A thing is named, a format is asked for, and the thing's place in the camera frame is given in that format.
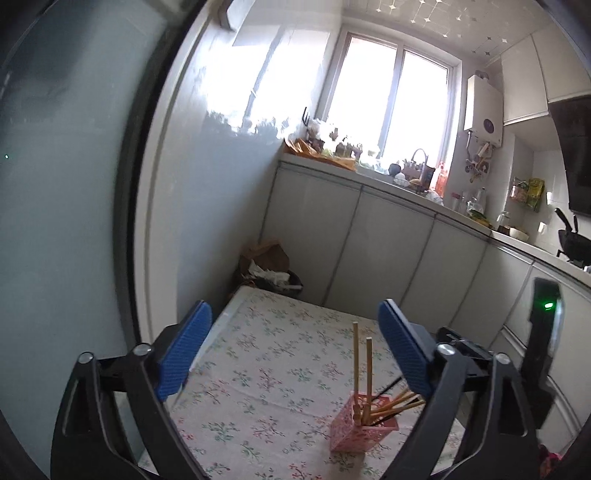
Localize wicker basket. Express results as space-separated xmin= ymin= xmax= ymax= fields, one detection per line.
xmin=403 ymin=148 xmax=437 ymax=191

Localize orange board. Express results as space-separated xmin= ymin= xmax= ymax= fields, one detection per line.
xmin=284 ymin=138 xmax=359 ymax=172

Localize hanging kitchen tools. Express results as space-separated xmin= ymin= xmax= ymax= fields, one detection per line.
xmin=464 ymin=143 xmax=491 ymax=184

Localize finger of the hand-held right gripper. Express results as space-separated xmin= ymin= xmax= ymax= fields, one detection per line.
xmin=436 ymin=327 xmax=496 ymax=365

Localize floral tablecloth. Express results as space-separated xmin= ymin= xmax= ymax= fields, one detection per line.
xmin=139 ymin=286 xmax=462 ymax=480

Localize white water heater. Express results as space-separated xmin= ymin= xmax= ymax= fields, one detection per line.
xmin=463 ymin=74 xmax=504 ymax=148

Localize person's right forearm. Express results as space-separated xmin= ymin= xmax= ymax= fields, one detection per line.
xmin=538 ymin=445 xmax=565 ymax=478

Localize black range hood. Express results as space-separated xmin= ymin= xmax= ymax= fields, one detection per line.
xmin=549 ymin=95 xmax=591 ymax=217

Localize black trash bin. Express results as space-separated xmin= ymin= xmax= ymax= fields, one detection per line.
xmin=245 ymin=270 xmax=304 ymax=298

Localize kitchen window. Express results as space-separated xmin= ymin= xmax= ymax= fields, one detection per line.
xmin=318 ymin=30 xmax=461 ymax=163

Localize row of small plants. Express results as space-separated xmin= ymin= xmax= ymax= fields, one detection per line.
xmin=323 ymin=126 xmax=366 ymax=158

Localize glass sliding door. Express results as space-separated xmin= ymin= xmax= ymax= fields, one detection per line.
xmin=0 ymin=0 xmax=227 ymax=480

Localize white wall cabinets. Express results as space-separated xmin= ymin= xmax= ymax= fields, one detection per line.
xmin=501 ymin=31 xmax=591 ymax=126

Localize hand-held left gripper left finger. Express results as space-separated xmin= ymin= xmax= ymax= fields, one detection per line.
xmin=51 ymin=300 xmax=213 ymax=480

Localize pink perforated utensil holder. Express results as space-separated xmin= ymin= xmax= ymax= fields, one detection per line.
xmin=329 ymin=390 xmax=400 ymax=454

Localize wall rack with packets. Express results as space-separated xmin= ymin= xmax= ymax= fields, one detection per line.
xmin=509 ymin=178 xmax=546 ymax=213

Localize white base cabinets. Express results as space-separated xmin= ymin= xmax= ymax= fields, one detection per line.
xmin=261 ymin=159 xmax=591 ymax=444

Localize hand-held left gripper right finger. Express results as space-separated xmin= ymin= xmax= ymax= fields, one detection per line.
xmin=378 ymin=299 xmax=541 ymax=480

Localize black wok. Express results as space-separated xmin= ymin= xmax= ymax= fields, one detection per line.
xmin=554 ymin=208 xmax=591 ymax=268

